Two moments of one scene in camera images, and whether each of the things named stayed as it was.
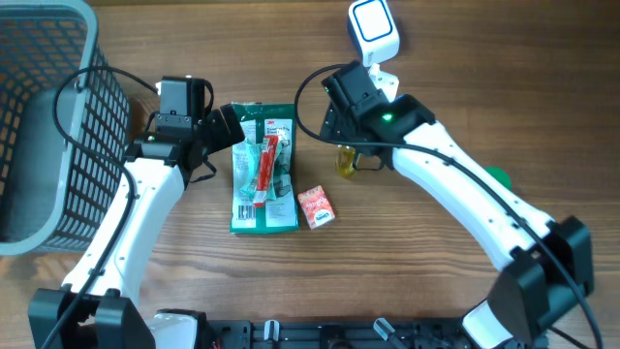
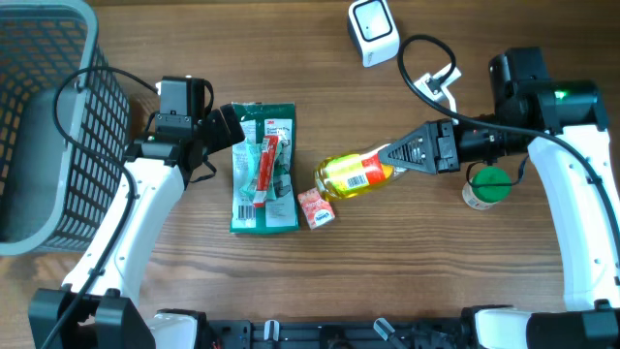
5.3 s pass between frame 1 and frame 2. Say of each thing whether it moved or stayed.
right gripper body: moved
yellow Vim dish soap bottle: moved
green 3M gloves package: stayed
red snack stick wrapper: stayed
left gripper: stayed
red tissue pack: stayed
